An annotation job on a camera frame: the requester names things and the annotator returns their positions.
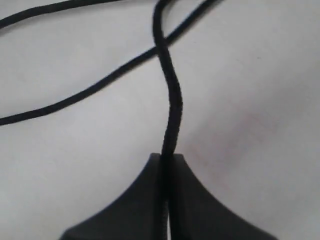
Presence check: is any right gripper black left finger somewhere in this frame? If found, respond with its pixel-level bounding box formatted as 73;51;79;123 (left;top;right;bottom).
61;153;166;240

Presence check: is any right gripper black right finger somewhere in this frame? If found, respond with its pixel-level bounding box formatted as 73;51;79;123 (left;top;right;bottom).
168;154;275;240

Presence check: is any black rope strand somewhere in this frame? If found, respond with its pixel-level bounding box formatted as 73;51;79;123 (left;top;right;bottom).
0;0;218;127
0;0;126;30
151;0;184;240

